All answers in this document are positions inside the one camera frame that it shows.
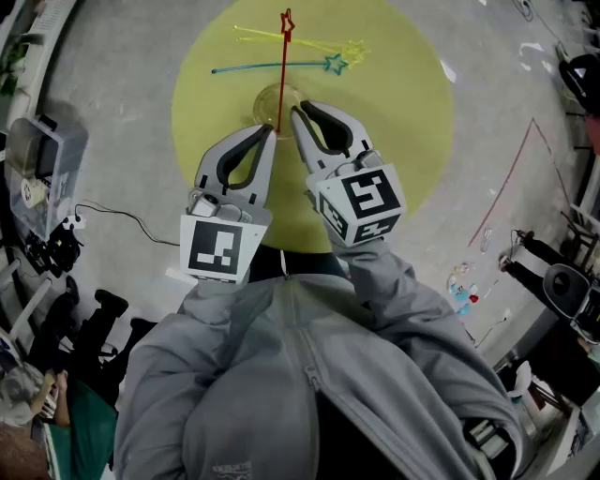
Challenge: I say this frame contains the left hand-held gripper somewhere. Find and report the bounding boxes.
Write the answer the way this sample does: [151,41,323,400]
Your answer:
[179,124,279,286]

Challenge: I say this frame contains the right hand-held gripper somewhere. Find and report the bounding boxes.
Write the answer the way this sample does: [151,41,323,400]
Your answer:
[291,99,407,248]

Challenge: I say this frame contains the clear plastic cup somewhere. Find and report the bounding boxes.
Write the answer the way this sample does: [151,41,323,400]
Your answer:
[251,82,310,142]

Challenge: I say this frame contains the red star stick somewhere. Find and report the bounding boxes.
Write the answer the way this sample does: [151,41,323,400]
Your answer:
[275,7,297,136]

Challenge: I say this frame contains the blue star stick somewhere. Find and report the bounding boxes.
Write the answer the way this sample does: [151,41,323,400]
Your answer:
[210,52,351,76]

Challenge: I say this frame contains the person's right forearm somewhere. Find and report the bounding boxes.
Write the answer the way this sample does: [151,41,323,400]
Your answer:
[330,236,451,338]

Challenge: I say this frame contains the person's left forearm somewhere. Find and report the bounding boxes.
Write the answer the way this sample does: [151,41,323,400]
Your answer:
[175,276,263,338]

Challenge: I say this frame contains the green tablecloth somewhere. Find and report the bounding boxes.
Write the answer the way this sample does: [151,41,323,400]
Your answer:
[171,0,455,254]

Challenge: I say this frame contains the person's black trousers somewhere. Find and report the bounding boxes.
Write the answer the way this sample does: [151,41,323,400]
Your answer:
[247,243,351,285]

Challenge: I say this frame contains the clear plastic storage box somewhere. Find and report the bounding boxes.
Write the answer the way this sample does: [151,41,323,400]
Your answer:
[4,114,90,240]

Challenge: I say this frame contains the scattered small colourful toys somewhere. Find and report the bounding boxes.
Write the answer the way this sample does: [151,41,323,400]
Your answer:
[446,262,480,316]

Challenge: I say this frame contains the black bag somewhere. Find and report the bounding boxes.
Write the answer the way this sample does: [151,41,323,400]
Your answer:
[25,224,83,278]

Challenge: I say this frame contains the person's grey jacket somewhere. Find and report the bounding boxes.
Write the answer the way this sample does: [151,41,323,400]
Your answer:
[112,236,526,480]

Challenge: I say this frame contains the white shelf unit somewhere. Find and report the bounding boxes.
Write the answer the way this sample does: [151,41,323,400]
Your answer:
[0,0,79,118]

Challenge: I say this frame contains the person's black shirt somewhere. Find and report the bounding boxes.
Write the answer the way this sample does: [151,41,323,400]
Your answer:
[313,386,404,480]

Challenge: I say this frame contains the black cable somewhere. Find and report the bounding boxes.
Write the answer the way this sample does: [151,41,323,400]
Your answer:
[74,200,183,248]

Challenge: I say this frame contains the black strap buckle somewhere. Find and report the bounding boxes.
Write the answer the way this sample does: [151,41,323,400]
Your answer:
[461,416,515,463]

